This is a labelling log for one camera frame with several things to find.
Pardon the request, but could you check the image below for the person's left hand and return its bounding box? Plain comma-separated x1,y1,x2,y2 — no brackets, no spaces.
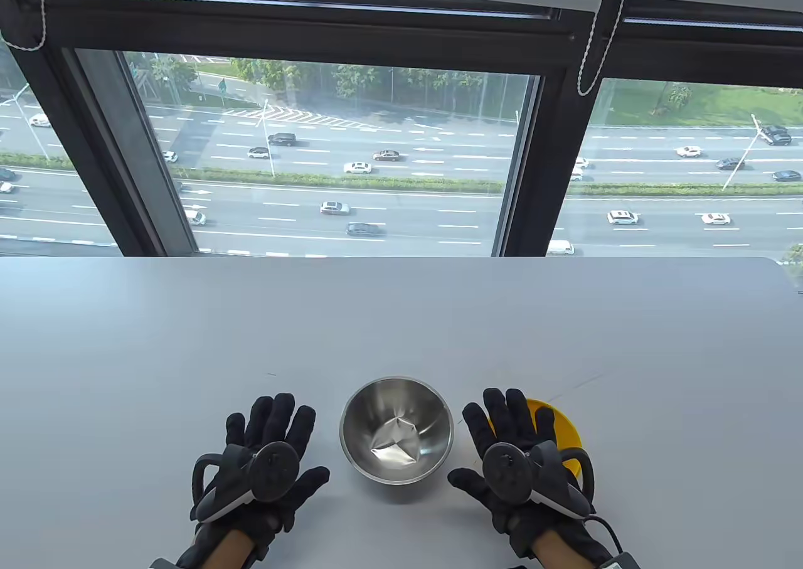
190,393,331,562

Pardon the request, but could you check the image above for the black and white controller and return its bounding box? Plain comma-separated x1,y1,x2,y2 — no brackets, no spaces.
191,442,302,523
482,440,595,519

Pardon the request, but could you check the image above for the person's right forearm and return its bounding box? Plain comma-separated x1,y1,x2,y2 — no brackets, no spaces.
533,531,573,569

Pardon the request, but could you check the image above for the steel mixing bowl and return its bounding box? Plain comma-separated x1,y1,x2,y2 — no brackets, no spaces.
339,376,454,486

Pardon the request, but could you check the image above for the white bead blind cord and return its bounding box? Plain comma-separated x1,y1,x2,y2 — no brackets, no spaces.
0,0,60,53
576,0,626,97

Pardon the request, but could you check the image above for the person's left forearm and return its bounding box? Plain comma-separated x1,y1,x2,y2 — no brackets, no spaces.
207,528,258,569

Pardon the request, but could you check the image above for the person's right hand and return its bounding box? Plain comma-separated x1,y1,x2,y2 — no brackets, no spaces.
447,388,613,561

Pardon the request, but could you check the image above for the yellow plastic plate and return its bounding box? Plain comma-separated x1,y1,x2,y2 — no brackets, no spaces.
486,398,585,479

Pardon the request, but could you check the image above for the black cable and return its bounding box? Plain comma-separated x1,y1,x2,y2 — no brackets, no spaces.
583,514,625,555

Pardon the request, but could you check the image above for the black window frame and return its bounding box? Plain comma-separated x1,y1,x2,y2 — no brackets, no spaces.
0,0,803,258

